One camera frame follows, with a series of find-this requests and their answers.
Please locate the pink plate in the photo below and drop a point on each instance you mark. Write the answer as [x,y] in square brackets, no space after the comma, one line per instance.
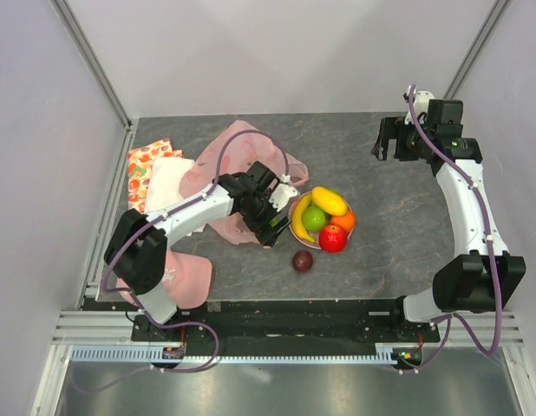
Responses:
[314,246]

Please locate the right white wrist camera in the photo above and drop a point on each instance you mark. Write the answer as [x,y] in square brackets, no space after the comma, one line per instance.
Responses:
[420,101]

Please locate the white cloth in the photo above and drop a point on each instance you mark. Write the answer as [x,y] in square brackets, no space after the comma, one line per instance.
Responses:
[170,183]

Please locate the pink plastic bag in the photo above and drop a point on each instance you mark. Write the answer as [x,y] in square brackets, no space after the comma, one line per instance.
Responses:
[241,168]

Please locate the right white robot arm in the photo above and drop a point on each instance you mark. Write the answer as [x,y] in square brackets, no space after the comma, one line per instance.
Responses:
[483,274]

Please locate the fake orange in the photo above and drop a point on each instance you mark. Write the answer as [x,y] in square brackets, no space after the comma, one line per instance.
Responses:
[347,222]

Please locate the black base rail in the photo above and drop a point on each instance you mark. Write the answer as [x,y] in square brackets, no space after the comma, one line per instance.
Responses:
[363,320]

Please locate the left aluminium frame post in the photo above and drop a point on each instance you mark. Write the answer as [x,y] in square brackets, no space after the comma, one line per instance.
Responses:
[81,41]

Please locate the grey cable duct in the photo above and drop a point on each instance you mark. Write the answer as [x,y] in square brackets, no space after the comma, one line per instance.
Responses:
[162,355]

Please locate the yellow fake mango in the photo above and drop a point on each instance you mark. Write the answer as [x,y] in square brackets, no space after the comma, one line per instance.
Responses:
[330,202]

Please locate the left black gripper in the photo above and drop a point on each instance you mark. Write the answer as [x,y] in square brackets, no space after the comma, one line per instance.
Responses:
[265,233]

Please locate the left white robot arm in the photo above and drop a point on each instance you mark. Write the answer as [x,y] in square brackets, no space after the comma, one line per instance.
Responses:
[137,251]

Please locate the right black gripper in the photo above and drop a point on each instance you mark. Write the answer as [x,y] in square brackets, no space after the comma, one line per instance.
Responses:
[394,127]

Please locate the right aluminium frame post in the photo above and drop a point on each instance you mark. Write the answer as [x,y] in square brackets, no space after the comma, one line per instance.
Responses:
[470,29]

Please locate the yellow fake banana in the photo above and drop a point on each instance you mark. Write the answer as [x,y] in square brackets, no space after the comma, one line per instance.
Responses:
[296,219]

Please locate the aluminium frame post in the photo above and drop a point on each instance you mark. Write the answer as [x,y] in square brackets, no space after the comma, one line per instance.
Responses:
[81,41]
[470,29]

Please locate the floral orange cloth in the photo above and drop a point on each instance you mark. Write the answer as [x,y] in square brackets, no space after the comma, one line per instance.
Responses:
[139,170]

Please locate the dark purple fake plum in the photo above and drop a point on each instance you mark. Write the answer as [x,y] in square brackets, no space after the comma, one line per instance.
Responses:
[302,261]

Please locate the green fake apple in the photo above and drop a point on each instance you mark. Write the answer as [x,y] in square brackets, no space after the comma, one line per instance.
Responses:
[314,219]

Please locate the red fake fruit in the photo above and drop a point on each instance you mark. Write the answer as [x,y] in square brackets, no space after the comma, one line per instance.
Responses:
[332,238]

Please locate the pink baseball cap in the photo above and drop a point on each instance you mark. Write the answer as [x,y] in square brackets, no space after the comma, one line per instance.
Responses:
[185,283]

